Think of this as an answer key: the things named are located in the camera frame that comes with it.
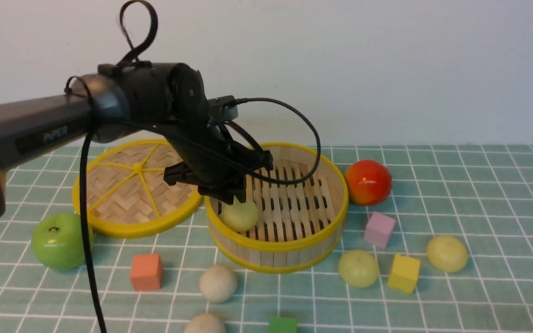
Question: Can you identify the bamboo steamer lid yellow rim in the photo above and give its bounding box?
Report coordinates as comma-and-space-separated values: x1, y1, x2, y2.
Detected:
86, 139, 202, 239

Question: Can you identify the red tomato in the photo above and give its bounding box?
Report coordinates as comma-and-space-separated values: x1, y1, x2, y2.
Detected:
344, 160, 393, 206

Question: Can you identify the yellow cube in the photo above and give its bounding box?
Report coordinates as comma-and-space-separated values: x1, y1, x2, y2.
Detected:
387, 253, 421, 294

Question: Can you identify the black cable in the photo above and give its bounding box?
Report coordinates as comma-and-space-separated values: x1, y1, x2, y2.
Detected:
65, 0, 322, 333

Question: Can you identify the pink cube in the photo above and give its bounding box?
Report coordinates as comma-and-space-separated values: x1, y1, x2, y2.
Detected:
364, 211, 397, 249

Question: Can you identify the green cube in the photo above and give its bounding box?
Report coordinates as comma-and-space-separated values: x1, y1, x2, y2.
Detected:
268, 316, 298, 333

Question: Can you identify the bamboo steamer tray yellow rim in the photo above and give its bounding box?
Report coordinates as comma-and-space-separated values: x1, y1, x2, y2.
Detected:
205, 156, 349, 274

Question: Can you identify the white bun front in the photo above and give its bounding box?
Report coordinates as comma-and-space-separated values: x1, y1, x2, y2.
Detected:
184, 313, 226, 333

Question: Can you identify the pale green bun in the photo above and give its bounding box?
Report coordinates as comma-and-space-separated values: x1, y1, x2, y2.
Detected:
338, 249, 379, 288
221, 198, 260, 233

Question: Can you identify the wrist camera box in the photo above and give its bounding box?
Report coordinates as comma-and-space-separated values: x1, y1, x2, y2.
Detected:
208, 95, 239, 123

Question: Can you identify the green checkered tablecloth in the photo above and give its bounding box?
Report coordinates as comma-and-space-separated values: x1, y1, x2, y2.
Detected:
94, 145, 533, 333

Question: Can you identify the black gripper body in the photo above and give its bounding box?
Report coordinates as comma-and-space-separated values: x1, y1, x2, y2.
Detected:
157, 122, 273, 195

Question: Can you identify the green apple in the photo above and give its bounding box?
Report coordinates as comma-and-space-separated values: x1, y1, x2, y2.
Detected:
31, 212, 86, 271

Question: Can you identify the orange cube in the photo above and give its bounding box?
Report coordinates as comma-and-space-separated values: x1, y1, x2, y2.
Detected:
130, 253, 163, 292

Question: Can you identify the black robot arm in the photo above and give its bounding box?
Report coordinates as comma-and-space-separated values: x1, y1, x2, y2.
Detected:
0, 62, 273, 216

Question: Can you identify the white bun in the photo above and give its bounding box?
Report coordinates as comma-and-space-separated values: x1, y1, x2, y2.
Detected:
199, 264, 238, 303
184, 313, 226, 333

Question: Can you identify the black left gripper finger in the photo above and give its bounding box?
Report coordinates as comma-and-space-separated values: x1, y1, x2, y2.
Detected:
218, 188, 245, 205

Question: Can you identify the pale yellow bun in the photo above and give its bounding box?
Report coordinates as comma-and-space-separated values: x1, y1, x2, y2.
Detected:
427, 235, 468, 273

